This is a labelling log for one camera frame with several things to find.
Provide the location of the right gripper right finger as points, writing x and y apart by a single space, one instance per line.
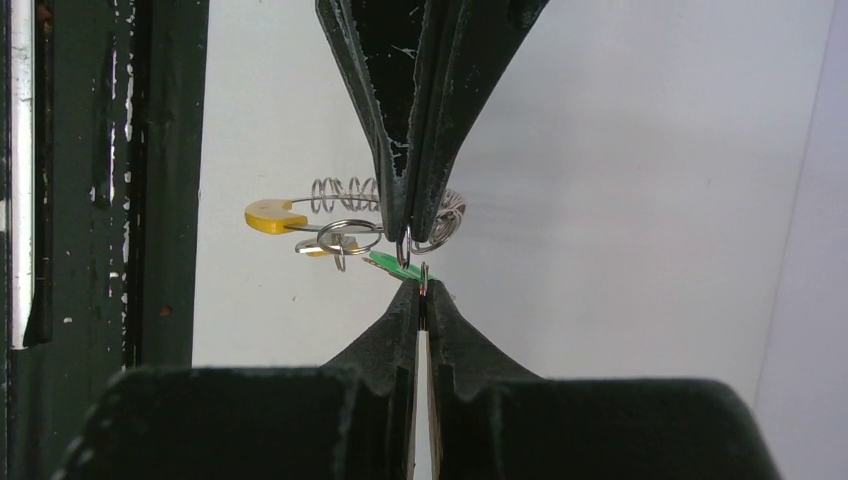
492 418

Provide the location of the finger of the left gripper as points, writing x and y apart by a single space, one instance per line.
467 46
375 45

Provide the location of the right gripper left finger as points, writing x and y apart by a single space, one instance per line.
350 418

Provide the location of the key with green tag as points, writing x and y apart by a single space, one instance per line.
389 264

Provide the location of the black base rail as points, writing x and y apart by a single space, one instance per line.
102 107

